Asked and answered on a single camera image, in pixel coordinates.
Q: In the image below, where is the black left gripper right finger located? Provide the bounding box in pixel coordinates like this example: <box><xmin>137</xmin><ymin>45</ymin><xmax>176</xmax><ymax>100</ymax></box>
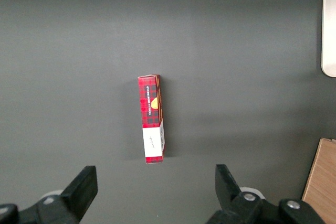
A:
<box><xmin>206</xmin><ymin>164</ymin><xmax>325</xmax><ymax>224</ymax></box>

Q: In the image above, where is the beige plastic tray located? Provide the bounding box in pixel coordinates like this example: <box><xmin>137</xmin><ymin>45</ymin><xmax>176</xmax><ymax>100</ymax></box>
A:
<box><xmin>320</xmin><ymin>0</ymin><xmax>336</xmax><ymax>78</ymax></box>

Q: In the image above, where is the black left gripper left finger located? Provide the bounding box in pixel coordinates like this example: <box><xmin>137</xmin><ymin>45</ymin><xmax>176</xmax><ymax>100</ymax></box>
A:
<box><xmin>0</xmin><ymin>165</ymin><xmax>99</xmax><ymax>224</ymax></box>

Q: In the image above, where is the oak wooden drawer cabinet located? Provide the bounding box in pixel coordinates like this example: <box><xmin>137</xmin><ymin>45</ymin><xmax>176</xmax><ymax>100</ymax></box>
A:
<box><xmin>301</xmin><ymin>137</ymin><xmax>336</xmax><ymax>224</ymax></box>

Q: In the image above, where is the red tartan shortbread box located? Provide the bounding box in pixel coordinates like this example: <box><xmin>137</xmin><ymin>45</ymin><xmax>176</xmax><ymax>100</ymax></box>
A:
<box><xmin>137</xmin><ymin>73</ymin><xmax>167</xmax><ymax>165</ymax></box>

